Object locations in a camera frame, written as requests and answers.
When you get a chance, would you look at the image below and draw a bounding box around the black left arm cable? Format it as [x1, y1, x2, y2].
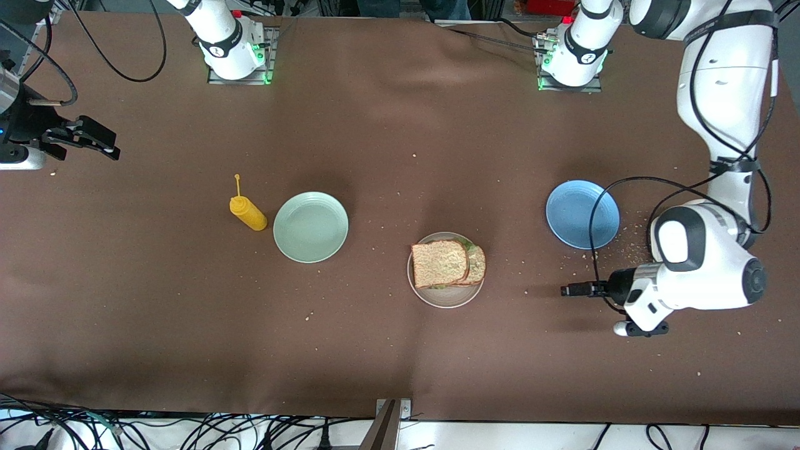
[587, 0, 782, 313]

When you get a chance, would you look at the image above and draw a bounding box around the brown bread slice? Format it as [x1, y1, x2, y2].
[411, 239, 469, 290]
[462, 245, 487, 287]

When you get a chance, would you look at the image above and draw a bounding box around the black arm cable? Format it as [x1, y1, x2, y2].
[0, 0, 168, 107]
[587, 0, 782, 313]

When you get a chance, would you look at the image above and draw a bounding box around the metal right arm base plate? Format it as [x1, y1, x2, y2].
[207, 25, 276, 86]

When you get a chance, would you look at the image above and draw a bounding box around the aluminium frame profile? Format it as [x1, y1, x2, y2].
[37, 0, 71, 26]

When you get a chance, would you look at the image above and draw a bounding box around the yellow mustard squeeze bottle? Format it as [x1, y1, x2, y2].
[229, 174, 268, 232]

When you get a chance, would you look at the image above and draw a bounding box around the blue plate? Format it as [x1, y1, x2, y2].
[546, 180, 621, 249]

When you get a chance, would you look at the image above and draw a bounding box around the red box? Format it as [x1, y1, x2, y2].
[528, 0, 576, 16]

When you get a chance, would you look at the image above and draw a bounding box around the green lettuce leaf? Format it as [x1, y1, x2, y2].
[428, 236, 477, 291]

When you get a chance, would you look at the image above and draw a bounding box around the teal floor cable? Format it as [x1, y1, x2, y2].
[81, 409, 123, 438]

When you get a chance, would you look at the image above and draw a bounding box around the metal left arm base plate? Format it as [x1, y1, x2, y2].
[536, 31, 604, 93]

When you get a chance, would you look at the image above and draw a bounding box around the dark metal bar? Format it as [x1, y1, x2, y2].
[359, 400, 399, 450]

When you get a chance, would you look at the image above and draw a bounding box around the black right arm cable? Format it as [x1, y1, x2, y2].
[0, 0, 168, 107]

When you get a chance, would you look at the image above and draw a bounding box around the black cable on cloth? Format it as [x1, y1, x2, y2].
[447, 28, 551, 54]

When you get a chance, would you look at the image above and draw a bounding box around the pale green plate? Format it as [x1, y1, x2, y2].
[273, 191, 349, 264]

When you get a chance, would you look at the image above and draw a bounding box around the beige plate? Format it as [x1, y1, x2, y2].
[407, 232, 486, 309]

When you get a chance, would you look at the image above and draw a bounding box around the brown tablecloth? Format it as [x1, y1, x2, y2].
[0, 11, 800, 426]

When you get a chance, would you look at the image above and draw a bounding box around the silver metal bracket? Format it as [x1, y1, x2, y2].
[375, 398, 412, 421]

